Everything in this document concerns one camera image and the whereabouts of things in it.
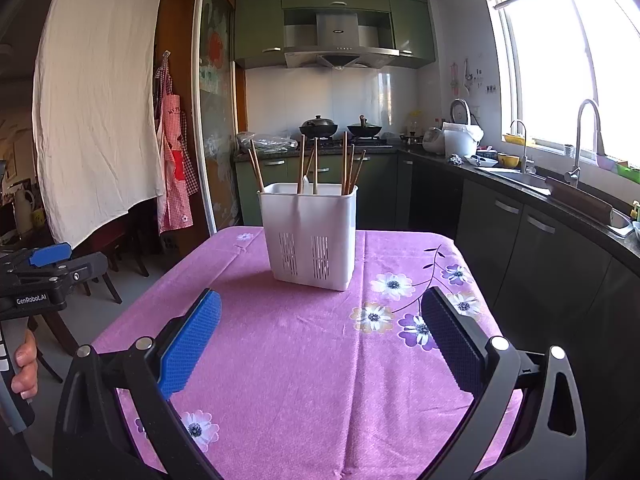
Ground white rice cooker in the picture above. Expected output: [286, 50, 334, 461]
[422, 127, 445, 155]

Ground plastic bag on counter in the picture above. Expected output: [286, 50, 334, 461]
[236, 131, 298, 154]

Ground left human hand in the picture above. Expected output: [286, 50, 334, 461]
[11, 330, 38, 400]

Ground light wooden chopstick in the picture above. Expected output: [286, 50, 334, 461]
[341, 131, 348, 195]
[312, 138, 319, 195]
[297, 134, 306, 195]
[246, 140, 266, 194]

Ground brown bamboo chopstick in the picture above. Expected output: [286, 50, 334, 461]
[303, 148, 316, 178]
[249, 138, 266, 192]
[345, 144, 356, 195]
[348, 151, 367, 193]

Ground white hanging cloth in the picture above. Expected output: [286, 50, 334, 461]
[32, 0, 164, 247]

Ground small steel faucet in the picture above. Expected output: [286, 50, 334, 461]
[509, 118, 535, 174]

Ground pink floral tablecloth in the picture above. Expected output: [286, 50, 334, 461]
[94, 226, 499, 479]

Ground white plastic utensil holder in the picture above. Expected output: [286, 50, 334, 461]
[258, 181, 357, 292]

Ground green cabinets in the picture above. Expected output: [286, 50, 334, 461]
[233, 152, 417, 231]
[233, 0, 436, 70]

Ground steel kitchen faucet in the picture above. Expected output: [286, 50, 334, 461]
[564, 97, 606, 189]

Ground black wok with lid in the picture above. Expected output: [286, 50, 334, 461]
[347, 115, 382, 139]

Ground steel sink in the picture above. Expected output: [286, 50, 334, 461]
[483, 168, 551, 196]

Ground red checkered apron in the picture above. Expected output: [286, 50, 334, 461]
[153, 50, 198, 233]

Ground wooden cutting board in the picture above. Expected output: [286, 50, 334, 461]
[544, 177, 613, 226]

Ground green upper cabinets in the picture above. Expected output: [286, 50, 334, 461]
[233, 0, 436, 70]

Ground green lower cabinets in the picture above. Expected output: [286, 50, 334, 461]
[233, 152, 417, 231]

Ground black lidded pot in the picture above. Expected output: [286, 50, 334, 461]
[299, 115, 337, 139]

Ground dark lower cabinets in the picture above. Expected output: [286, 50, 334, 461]
[398, 150, 639, 479]

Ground glass sliding door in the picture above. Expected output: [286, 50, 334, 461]
[191, 0, 239, 235]

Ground yellow bowl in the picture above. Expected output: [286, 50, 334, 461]
[498, 153, 521, 169]

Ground steel range hood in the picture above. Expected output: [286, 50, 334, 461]
[283, 10, 400, 70]

